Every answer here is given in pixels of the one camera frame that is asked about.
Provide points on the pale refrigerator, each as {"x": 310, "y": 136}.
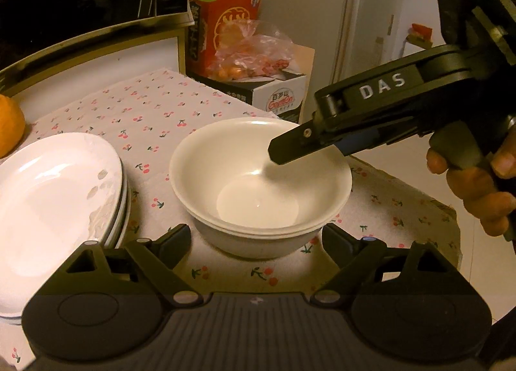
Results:
{"x": 363, "y": 12}

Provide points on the person's right hand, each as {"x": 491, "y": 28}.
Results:
{"x": 483, "y": 201}

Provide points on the white bowl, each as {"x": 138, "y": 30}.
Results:
{"x": 258, "y": 249}

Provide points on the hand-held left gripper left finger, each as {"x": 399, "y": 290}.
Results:
{"x": 173, "y": 246}

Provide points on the white cardboard box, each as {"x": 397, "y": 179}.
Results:
{"x": 282, "y": 101}

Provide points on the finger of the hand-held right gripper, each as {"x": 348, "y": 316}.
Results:
{"x": 292, "y": 145}
{"x": 363, "y": 140}

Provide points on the white microwave stand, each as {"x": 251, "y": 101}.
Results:
{"x": 121, "y": 52}

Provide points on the white plate with swirl print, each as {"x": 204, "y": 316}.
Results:
{"x": 48, "y": 193}

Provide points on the large orange citrus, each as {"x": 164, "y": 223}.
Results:
{"x": 10, "y": 125}

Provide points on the orange gift carton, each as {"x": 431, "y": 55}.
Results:
{"x": 217, "y": 12}

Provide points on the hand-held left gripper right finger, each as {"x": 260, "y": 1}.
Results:
{"x": 340, "y": 245}

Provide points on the red fridge magnet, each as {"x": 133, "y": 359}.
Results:
{"x": 421, "y": 34}

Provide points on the cherry print tablecloth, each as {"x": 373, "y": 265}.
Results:
{"x": 161, "y": 113}

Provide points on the clear plastic bag of fruit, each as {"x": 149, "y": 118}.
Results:
{"x": 254, "y": 52}

